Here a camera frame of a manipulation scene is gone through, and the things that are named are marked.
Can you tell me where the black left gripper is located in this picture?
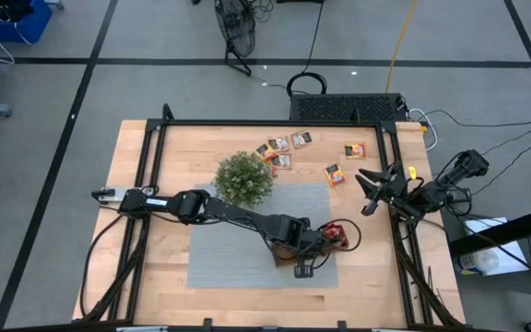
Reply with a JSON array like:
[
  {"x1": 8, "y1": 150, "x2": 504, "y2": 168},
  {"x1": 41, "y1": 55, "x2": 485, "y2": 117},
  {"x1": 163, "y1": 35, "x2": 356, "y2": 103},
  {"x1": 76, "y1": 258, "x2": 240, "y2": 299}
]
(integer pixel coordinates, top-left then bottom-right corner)
[{"x1": 288, "y1": 216, "x2": 343, "y2": 279}]

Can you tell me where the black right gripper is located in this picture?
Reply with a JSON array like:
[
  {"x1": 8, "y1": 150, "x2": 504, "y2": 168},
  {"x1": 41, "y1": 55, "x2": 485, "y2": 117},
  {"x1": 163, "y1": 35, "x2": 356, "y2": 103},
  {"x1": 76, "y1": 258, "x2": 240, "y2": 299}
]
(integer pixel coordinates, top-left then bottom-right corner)
[{"x1": 355, "y1": 160, "x2": 426, "y2": 218}]

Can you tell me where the orange black tea packet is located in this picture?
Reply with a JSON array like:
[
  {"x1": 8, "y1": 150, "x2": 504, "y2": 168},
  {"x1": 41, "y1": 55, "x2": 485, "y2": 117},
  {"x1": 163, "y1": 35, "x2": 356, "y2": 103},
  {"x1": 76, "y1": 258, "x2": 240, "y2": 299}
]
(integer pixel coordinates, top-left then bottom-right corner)
[
  {"x1": 344, "y1": 143, "x2": 367, "y2": 160},
  {"x1": 324, "y1": 163, "x2": 348, "y2": 188},
  {"x1": 254, "y1": 142, "x2": 277, "y2": 162}
]

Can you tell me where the wooden compartment box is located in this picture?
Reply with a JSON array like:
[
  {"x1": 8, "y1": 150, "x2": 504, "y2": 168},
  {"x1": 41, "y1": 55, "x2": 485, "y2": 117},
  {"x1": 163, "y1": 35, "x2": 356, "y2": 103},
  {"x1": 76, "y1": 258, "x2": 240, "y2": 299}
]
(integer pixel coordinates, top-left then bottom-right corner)
[{"x1": 272, "y1": 222, "x2": 352, "y2": 268}]

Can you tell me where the black perforated computer tower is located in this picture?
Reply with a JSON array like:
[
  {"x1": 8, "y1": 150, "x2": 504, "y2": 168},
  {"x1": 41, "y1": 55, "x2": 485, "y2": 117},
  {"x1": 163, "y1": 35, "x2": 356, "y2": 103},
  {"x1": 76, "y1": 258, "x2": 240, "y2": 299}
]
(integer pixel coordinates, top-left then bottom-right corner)
[{"x1": 289, "y1": 92, "x2": 409, "y2": 124}]

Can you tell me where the grey woven placemat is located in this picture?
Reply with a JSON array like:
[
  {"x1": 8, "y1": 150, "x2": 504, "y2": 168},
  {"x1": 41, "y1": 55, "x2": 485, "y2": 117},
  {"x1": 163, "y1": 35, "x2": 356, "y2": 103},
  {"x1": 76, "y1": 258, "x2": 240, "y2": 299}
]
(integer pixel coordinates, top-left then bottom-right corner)
[{"x1": 186, "y1": 183, "x2": 340, "y2": 291}]

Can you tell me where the green artificial plant black pot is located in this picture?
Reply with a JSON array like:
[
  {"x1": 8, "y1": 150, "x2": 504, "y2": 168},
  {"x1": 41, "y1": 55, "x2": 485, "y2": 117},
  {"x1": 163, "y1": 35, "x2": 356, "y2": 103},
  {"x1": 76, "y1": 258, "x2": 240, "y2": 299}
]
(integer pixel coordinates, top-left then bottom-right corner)
[{"x1": 212, "y1": 150, "x2": 277, "y2": 208}]

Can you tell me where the white cylindrical canister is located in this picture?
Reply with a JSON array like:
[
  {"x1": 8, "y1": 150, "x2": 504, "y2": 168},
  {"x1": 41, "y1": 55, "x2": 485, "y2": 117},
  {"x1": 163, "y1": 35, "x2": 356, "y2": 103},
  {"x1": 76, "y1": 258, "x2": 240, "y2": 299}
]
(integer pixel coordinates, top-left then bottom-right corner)
[{"x1": 453, "y1": 248, "x2": 502, "y2": 277}]

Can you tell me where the black side stand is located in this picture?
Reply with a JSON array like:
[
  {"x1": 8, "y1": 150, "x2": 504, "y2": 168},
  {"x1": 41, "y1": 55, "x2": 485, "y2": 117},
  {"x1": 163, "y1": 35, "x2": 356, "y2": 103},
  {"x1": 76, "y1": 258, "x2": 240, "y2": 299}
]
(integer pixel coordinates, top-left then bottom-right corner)
[{"x1": 447, "y1": 106, "x2": 531, "y2": 332}]

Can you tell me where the white paper sheet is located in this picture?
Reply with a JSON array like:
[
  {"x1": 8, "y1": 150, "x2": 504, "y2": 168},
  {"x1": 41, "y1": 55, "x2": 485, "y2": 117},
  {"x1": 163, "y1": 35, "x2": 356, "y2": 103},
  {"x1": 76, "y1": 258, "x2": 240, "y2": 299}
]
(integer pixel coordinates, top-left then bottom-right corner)
[{"x1": 463, "y1": 216, "x2": 530, "y2": 277}]

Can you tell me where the black floor fan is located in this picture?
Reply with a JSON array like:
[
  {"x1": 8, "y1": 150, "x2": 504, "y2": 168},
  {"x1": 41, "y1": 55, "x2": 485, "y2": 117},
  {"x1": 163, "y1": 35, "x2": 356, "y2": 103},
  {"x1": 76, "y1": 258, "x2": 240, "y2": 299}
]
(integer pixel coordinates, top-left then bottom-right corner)
[{"x1": 213, "y1": 0, "x2": 258, "y2": 77}]

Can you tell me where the blue plastic bin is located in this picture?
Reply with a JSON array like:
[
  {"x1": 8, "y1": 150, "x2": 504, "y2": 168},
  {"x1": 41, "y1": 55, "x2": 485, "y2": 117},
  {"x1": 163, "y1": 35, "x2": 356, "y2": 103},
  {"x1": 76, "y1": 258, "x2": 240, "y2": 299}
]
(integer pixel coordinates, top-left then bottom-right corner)
[{"x1": 0, "y1": 0, "x2": 54, "y2": 43}]

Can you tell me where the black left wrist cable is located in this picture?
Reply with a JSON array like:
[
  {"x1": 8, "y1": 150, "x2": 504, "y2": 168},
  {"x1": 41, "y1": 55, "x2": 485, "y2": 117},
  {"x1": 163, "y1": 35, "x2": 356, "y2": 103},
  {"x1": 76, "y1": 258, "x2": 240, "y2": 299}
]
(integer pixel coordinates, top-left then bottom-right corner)
[{"x1": 318, "y1": 219, "x2": 362, "y2": 254}]

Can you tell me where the white cable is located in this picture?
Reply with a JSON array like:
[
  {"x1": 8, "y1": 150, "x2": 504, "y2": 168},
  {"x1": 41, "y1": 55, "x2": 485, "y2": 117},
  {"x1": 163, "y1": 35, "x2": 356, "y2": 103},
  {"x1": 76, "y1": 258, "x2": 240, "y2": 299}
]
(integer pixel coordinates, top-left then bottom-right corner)
[{"x1": 407, "y1": 108, "x2": 440, "y2": 152}]

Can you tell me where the black aluminium table frame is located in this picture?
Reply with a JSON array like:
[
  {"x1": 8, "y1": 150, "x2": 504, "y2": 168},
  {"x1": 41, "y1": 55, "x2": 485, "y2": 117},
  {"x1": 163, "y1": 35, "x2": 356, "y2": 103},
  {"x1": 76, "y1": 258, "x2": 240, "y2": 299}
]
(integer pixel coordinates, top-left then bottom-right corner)
[{"x1": 80, "y1": 103, "x2": 467, "y2": 332}]

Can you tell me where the black floor cable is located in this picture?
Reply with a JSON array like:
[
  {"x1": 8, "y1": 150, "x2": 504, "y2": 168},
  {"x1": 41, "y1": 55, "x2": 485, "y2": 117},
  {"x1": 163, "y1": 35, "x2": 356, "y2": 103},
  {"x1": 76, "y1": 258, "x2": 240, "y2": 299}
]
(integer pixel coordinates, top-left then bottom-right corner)
[{"x1": 419, "y1": 108, "x2": 531, "y2": 130}]

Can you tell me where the coiled black cable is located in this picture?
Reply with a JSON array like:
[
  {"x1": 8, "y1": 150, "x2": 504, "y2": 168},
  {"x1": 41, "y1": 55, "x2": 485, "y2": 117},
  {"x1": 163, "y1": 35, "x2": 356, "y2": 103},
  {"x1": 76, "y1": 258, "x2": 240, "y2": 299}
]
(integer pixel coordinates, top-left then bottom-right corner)
[{"x1": 286, "y1": 72, "x2": 329, "y2": 98}]

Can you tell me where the yellow hanging cable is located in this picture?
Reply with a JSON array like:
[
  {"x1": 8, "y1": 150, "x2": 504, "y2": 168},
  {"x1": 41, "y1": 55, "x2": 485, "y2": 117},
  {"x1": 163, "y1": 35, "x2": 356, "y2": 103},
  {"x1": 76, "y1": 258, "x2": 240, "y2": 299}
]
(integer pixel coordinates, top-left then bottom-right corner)
[{"x1": 384, "y1": 0, "x2": 419, "y2": 93}]

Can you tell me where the silver metal bracket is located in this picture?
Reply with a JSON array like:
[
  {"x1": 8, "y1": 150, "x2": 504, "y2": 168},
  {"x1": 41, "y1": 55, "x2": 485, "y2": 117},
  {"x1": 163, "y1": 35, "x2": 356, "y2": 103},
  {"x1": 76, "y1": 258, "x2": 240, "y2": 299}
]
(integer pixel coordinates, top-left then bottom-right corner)
[{"x1": 99, "y1": 187, "x2": 131, "y2": 204}]

